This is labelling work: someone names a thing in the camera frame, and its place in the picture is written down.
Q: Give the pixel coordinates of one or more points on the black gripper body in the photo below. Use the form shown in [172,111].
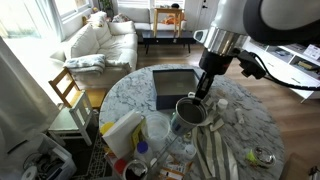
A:
[216,63]

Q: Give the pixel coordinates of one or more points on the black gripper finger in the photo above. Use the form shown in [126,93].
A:
[200,93]
[208,83]

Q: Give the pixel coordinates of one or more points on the silver metal cup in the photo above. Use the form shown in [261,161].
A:
[186,118]

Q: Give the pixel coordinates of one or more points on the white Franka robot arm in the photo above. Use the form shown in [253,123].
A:
[283,16]

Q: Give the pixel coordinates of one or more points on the white pill bottle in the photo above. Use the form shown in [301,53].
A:
[222,106]

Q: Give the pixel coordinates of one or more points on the bottle with blue cap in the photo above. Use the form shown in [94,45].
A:
[143,151]

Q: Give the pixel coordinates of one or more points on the dark blue cardboard box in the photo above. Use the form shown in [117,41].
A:
[173,86]

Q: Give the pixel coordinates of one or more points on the small white tube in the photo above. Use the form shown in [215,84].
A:
[239,115]

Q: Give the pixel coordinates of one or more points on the white door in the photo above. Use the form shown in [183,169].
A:
[200,13]

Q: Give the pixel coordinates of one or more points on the black coffee table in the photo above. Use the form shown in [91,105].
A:
[166,36]

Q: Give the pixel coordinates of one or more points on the grey white striped cloth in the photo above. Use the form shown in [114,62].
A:
[215,150]

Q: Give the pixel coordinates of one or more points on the small white jar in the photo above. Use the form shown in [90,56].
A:
[190,151]

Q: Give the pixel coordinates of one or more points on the white shelf unit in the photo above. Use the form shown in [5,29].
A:
[283,71]

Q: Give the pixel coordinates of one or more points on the light wooden side table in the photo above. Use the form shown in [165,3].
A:
[168,11]

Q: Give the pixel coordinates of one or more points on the yellow packet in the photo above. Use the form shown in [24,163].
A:
[138,133]

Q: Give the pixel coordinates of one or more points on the orange snack packets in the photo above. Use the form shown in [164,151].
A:
[173,170]

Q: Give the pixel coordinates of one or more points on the books on shelf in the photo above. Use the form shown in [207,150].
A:
[305,65]

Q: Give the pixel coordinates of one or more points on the white loveseat with floral pillow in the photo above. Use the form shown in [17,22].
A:
[133,18]

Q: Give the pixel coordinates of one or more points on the white sofa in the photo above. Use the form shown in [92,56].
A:
[113,50]

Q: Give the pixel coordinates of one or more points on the yellow round object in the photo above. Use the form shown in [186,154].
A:
[106,128]

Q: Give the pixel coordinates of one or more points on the jar with dark contents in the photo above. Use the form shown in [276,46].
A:
[136,170]

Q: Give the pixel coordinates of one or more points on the white sofa cushion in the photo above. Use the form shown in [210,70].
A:
[121,28]
[103,31]
[85,41]

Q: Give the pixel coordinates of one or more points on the red lid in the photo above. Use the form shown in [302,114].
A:
[120,165]

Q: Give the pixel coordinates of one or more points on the grey white throw blanket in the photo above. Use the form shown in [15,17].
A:
[85,64]

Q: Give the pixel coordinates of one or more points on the light wooden furniture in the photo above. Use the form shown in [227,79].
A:
[296,168]

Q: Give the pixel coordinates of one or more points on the small white chair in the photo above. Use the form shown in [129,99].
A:
[80,113]

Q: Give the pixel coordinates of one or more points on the patterned rug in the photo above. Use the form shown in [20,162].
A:
[96,160]

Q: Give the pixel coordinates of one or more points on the floral patterned pillow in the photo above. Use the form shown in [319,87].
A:
[97,19]

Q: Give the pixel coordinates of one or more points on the wooden chair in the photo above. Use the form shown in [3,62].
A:
[66,83]

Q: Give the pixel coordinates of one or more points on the white plastic storage bin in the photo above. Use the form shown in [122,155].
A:
[50,160]

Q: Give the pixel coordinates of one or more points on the white tape roll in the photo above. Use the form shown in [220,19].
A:
[29,173]

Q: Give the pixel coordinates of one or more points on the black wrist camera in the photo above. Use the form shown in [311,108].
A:
[251,65]

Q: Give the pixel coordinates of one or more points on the white window frame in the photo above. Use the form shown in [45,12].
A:
[71,8]

